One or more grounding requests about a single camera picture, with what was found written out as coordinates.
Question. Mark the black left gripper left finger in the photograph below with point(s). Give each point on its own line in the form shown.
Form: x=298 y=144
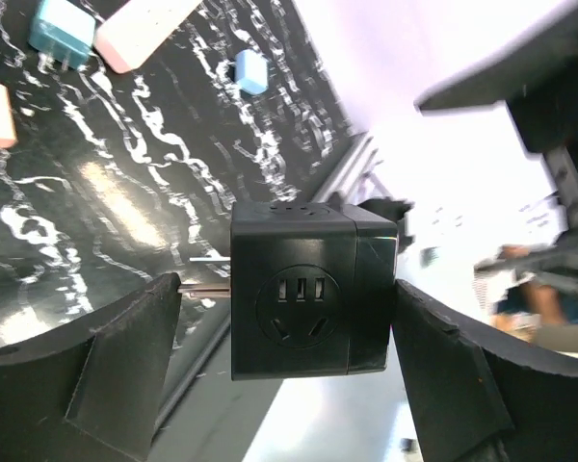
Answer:
x=91 y=389

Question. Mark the teal plug adapter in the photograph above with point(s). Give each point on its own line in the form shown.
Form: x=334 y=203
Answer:
x=62 y=31

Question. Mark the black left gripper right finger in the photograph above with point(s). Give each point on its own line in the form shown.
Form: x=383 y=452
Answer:
x=478 y=394

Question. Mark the black cube socket adapter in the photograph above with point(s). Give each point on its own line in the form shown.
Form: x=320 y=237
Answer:
x=308 y=289

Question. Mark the pink power strip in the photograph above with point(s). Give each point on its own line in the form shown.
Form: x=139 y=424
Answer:
x=132 y=34

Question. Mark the light blue plug adapter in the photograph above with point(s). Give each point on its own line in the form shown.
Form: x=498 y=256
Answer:
x=251 y=72

